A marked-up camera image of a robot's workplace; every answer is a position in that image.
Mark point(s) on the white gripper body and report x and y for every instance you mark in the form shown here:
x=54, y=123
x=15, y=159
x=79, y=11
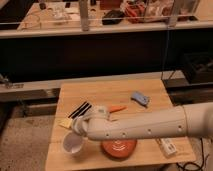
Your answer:
x=80, y=125

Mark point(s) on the orange carrot toy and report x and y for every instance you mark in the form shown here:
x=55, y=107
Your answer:
x=113, y=109

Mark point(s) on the black striped rectangular block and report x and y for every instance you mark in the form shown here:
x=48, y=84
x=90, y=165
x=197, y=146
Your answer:
x=81, y=110

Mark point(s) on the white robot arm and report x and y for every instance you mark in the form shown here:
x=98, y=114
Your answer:
x=192, y=120

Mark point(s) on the orange cloth pile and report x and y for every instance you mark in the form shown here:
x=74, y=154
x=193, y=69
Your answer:
x=135, y=12

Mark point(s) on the metal post right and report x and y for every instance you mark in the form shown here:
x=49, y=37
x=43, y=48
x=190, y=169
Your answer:
x=172, y=20

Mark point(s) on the metal post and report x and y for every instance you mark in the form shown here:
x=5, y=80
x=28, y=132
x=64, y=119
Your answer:
x=83, y=9
x=172, y=20

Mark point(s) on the black bag on bench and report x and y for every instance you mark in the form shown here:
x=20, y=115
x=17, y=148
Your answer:
x=112, y=17

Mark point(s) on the yellow sponge gripper finger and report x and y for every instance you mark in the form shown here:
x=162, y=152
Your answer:
x=65, y=123

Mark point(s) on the metal post left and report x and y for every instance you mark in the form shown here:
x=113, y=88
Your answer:
x=83, y=9

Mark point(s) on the metal frame rail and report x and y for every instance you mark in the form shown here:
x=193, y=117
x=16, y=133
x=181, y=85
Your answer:
x=51, y=88

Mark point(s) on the white ceramic cup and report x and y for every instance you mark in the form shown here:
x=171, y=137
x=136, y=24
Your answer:
x=72, y=144

